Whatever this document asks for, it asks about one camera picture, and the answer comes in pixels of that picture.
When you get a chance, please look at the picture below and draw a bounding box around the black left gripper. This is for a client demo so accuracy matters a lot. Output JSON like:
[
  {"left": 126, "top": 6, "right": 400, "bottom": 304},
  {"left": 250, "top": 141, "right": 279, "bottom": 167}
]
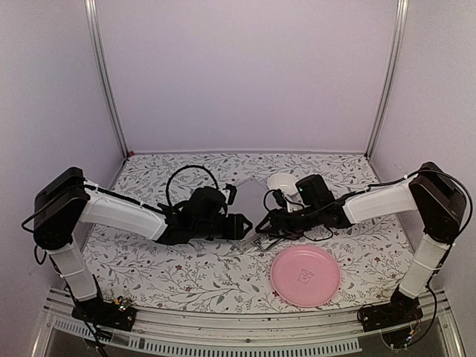
[{"left": 193, "top": 214, "right": 253, "bottom": 241}]

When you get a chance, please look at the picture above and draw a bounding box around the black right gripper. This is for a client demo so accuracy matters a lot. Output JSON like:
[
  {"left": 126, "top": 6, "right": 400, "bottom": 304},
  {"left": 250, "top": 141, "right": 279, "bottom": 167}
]
[{"left": 256, "top": 204, "right": 322, "bottom": 240}]

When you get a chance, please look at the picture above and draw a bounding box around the aluminium poker set case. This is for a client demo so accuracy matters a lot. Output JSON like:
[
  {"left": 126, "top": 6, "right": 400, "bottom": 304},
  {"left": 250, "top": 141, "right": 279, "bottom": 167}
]
[{"left": 230, "top": 176, "right": 283, "bottom": 254}]

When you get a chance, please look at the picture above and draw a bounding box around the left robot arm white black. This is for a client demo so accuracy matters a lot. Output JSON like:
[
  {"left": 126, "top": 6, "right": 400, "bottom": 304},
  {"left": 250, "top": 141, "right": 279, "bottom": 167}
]
[{"left": 21, "top": 167, "right": 253, "bottom": 323}]

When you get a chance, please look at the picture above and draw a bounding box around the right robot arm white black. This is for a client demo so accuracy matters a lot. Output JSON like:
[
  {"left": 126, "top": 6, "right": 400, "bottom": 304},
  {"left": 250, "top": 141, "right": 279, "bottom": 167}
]
[{"left": 255, "top": 161, "right": 475, "bottom": 324}]

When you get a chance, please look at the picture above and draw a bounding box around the white ceramic bowl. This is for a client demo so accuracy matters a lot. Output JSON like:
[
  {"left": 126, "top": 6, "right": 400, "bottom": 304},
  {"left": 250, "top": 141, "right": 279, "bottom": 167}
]
[{"left": 266, "top": 173, "right": 298, "bottom": 196}]

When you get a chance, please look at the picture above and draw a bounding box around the pink plastic plate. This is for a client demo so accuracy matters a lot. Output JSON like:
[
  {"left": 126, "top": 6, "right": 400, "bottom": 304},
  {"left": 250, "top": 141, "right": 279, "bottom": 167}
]
[{"left": 270, "top": 245, "right": 341, "bottom": 308}]

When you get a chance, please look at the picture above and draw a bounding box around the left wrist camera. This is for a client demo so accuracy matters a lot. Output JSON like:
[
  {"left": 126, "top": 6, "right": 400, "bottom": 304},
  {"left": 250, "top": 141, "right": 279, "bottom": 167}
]
[{"left": 221, "top": 184, "right": 237, "bottom": 206}]

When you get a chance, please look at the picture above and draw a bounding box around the front aluminium rail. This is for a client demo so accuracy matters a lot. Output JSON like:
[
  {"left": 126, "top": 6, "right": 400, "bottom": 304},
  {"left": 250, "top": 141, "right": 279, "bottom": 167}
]
[{"left": 48, "top": 310, "right": 454, "bottom": 354}]

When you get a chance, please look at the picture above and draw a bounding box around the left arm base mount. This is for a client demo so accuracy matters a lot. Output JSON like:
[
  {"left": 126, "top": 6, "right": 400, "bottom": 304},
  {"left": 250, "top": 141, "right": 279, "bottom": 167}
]
[{"left": 71, "top": 296, "right": 137, "bottom": 332}]

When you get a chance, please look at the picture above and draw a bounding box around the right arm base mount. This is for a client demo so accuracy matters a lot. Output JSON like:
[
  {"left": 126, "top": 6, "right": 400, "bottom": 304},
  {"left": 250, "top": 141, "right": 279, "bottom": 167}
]
[{"left": 357, "top": 303, "right": 423, "bottom": 332}]

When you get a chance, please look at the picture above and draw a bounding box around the right aluminium frame post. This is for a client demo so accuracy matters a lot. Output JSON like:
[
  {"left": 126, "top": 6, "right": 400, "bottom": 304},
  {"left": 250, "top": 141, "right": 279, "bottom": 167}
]
[{"left": 365, "top": 0, "right": 409, "bottom": 161}]

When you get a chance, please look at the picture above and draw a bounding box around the aluminium frame post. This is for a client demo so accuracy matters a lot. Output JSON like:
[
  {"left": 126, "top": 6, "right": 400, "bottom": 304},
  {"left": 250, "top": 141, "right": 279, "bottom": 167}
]
[
  {"left": 84, "top": 0, "right": 129, "bottom": 158},
  {"left": 365, "top": 0, "right": 409, "bottom": 161}
]

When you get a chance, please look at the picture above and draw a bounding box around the left aluminium frame post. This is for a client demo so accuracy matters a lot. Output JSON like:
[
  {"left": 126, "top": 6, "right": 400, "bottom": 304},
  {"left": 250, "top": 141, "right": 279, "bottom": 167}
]
[{"left": 84, "top": 0, "right": 129, "bottom": 158}]

